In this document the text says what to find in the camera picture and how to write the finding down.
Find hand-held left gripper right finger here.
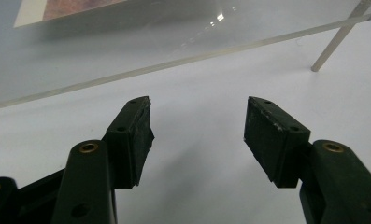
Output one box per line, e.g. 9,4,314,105
243,96,371,224

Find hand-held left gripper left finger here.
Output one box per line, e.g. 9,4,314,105
50,95,155,224

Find clear acrylic photo frame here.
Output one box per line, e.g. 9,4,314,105
0,0,371,112

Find reddish photo print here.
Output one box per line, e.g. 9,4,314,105
13,0,128,29

